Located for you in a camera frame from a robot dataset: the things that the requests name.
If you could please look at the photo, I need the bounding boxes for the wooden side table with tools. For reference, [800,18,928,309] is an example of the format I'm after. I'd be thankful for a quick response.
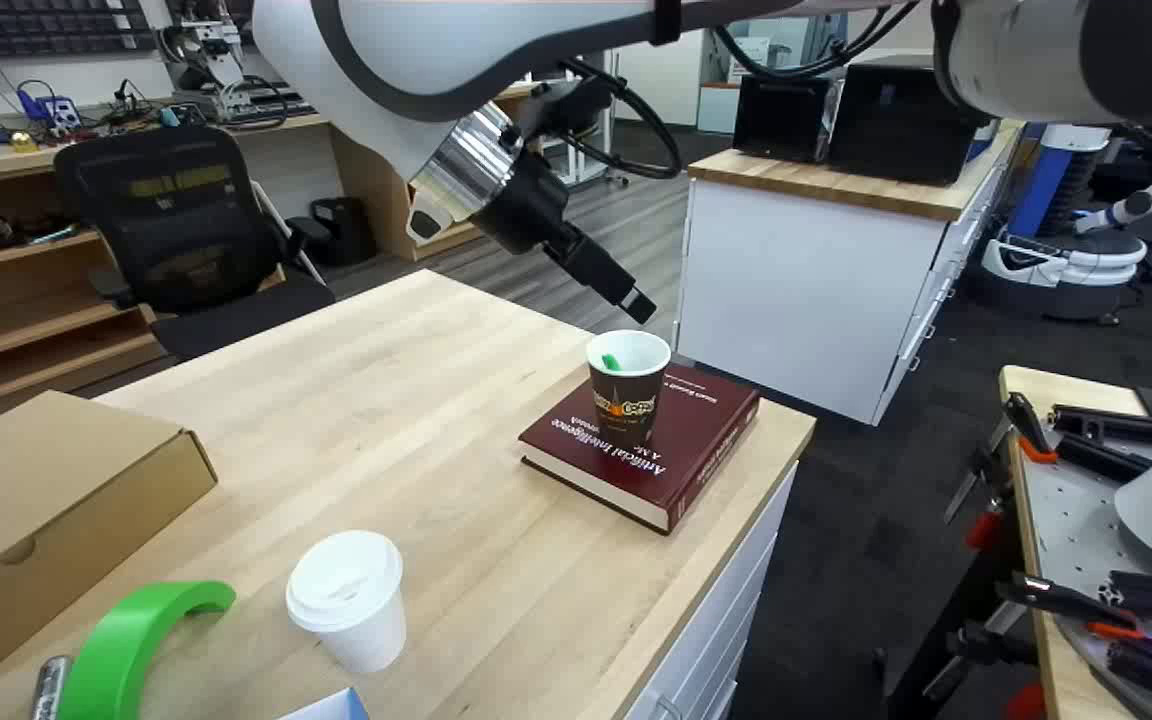
[995,361,1152,720]

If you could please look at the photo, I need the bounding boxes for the white and blue mobile robot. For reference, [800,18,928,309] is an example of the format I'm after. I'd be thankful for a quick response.
[982,115,1152,292]

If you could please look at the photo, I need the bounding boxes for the grey marker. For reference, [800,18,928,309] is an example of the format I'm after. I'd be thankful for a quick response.
[27,652,78,720]

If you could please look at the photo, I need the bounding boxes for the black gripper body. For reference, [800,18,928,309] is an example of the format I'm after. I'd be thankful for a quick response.
[473,149,579,263]

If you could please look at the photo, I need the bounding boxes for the green tape roll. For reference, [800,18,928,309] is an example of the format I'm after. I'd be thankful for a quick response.
[57,575,239,720]

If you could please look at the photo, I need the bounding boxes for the flat cardboard box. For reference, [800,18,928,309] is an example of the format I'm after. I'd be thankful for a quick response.
[0,389,224,712]

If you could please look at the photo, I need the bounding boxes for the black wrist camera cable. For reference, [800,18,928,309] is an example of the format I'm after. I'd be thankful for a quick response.
[562,0,928,185]

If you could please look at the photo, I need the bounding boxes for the white table drawer base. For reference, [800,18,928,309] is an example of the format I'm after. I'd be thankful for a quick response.
[620,462,803,720]

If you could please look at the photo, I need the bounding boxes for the black bar clamp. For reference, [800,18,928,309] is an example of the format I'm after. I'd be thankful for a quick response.
[1050,396,1152,488]

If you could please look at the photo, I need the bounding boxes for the small black monitor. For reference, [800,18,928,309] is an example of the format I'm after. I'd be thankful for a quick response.
[734,72,837,169]

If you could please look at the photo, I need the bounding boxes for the black electronics stack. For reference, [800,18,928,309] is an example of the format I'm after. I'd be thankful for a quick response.
[158,13,315,132]

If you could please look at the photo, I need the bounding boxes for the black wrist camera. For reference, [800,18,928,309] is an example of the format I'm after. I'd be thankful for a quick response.
[511,72,620,136]

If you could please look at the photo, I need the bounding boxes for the black pegboard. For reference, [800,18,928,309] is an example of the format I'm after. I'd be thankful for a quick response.
[0,0,159,55]

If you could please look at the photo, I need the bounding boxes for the white cabinet with wooden top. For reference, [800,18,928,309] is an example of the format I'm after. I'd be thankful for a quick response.
[673,115,1029,433]

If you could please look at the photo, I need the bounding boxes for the black mesh office chair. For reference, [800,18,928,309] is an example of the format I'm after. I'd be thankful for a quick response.
[51,124,341,362]

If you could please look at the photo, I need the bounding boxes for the brown paper coffee cup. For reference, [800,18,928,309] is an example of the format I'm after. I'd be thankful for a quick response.
[586,326,675,450]

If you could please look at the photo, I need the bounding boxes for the low wooden shelf unit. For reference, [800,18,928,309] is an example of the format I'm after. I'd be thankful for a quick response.
[0,132,171,443]

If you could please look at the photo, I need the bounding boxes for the dark red hardcover book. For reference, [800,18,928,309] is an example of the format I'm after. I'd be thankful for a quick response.
[517,357,763,537]

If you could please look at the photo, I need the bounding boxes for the black bag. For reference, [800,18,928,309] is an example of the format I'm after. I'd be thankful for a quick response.
[291,192,380,267]

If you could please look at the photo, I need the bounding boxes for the black clamp with orange tip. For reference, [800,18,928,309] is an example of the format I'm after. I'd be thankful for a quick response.
[1000,389,1070,469]

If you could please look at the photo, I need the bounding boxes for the white lidded paper cup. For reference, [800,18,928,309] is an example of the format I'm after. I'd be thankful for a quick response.
[282,528,413,677]

